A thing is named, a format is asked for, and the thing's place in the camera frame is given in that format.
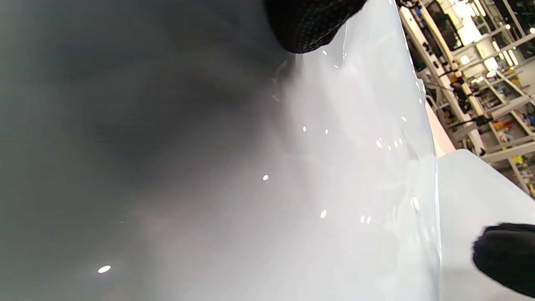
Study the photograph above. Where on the person's right hand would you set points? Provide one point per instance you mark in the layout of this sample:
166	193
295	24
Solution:
508	259

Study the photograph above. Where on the person's left hand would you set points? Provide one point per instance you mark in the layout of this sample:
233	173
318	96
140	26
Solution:
311	23

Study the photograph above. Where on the blue plastic snap folder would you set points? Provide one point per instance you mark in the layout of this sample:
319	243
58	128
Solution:
209	167

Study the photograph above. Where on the row of background work tables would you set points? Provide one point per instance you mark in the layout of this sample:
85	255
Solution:
439	62

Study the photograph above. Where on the white storage shelving with items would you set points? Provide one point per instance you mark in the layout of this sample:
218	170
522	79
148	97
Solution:
508	121

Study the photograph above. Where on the ceiling light strips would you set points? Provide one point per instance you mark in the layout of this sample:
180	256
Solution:
472	29

